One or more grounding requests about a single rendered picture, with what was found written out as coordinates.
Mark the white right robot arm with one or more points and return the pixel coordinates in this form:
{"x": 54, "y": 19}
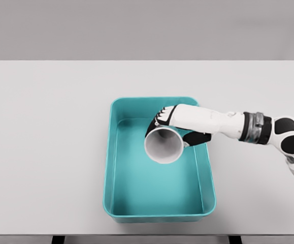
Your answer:
{"x": 258, "y": 127}

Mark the teal plastic basket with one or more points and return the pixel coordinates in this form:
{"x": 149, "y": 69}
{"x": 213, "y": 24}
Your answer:
{"x": 141, "y": 183}

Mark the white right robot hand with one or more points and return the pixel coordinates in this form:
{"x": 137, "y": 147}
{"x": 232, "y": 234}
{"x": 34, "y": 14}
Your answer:
{"x": 187, "y": 117}

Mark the white paper cup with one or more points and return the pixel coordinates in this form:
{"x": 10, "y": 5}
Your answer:
{"x": 164, "y": 146}

